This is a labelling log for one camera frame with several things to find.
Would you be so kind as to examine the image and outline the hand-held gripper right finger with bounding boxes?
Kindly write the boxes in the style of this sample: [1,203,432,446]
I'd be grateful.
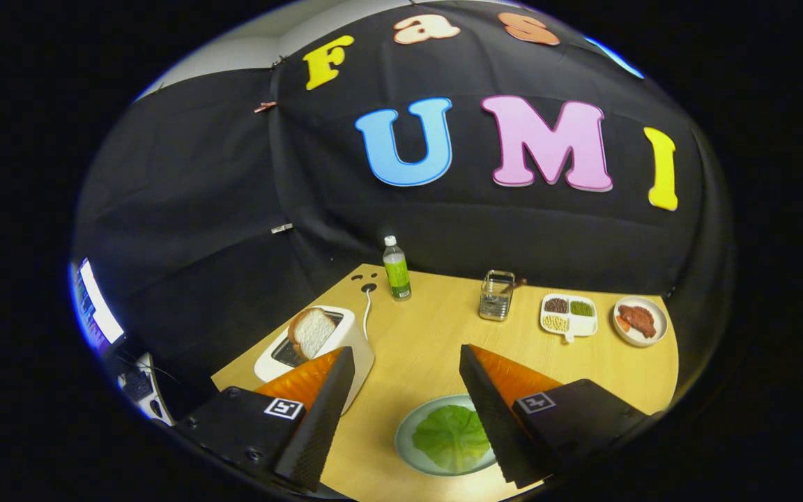
[459,343,653,489]

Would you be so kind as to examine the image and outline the green lettuce leaf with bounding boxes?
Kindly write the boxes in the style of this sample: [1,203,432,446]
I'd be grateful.
[412,405,491,473]

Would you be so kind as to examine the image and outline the green drink bottle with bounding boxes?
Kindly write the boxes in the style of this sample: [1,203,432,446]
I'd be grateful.
[383,236,413,301]

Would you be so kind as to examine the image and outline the computer monitor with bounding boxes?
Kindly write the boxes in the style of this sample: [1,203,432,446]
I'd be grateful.
[69,258,125,351]

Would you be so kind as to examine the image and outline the white bread slice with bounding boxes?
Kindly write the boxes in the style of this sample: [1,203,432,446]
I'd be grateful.
[288,307,337,360]

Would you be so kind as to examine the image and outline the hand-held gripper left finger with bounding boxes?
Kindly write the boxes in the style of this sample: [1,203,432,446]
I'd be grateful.
[175,347,357,492]

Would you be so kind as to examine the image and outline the white round plate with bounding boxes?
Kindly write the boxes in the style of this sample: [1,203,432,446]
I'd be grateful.
[613,296,669,348]

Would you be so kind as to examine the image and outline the white toaster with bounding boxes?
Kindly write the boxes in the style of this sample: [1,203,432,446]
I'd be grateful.
[254,305,376,416]

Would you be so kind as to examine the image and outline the white divided dish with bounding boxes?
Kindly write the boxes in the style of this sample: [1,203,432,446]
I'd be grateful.
[540,293,599,344]

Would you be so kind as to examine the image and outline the red meat slices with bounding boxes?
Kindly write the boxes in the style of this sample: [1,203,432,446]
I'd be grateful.
[618,305,657,339]

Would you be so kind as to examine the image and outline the black backdrop cloth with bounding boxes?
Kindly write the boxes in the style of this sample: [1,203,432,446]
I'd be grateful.
[70,0,733,419]

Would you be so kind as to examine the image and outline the dark keyboard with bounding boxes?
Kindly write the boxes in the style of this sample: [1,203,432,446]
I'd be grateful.
[119,368,155,404]

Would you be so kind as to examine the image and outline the metal wire utensil holder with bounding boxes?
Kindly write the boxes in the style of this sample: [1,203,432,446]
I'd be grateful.
[478,270,516,321]

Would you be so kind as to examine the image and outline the pale green plate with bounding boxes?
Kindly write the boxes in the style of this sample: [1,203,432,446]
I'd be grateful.
[395,395,500,478]

